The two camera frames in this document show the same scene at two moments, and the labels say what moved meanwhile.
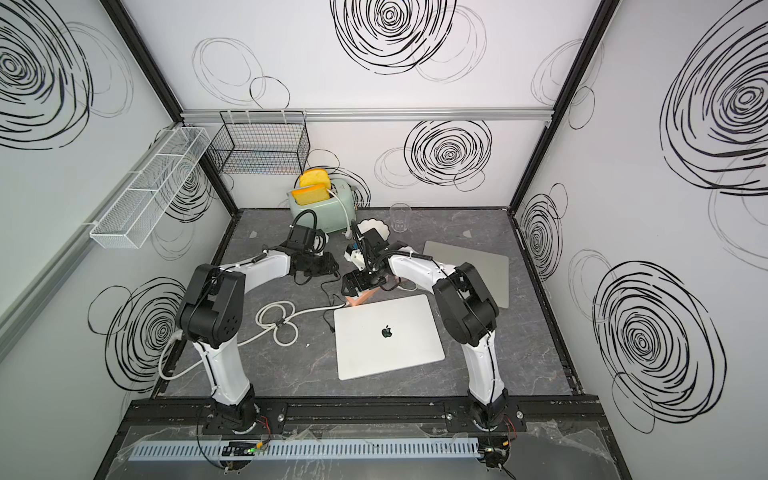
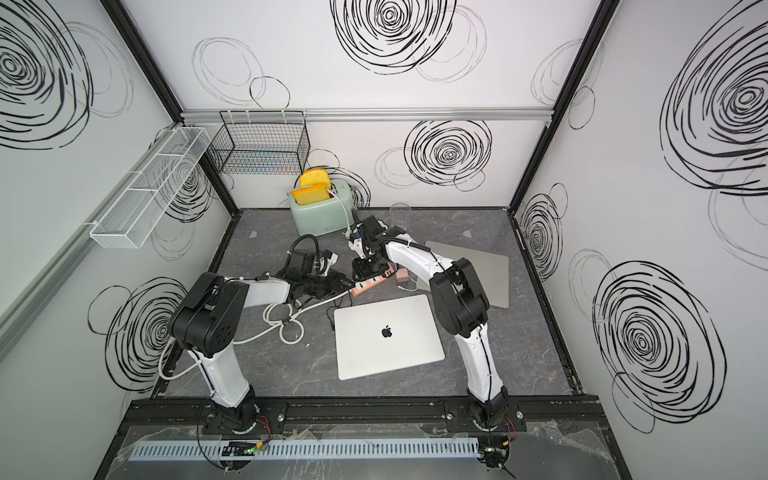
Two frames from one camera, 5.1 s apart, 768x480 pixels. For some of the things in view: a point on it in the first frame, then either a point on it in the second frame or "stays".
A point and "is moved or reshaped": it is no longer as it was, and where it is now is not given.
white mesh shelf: x=149 y=197 stays
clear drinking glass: x=400 y=216 stays
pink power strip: x=362 y=297 is moved or reshaped
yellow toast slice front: x=311 y=194 stays
